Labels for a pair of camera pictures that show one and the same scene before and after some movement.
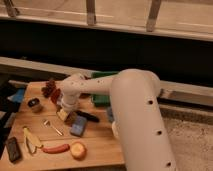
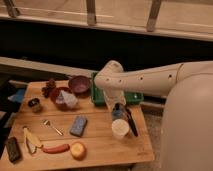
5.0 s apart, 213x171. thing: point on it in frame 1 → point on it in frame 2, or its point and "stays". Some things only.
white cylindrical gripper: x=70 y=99 → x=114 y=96
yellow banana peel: x=32 y=141 stays
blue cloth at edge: x=18 y=96 stays
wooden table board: x=42 y=134 stays
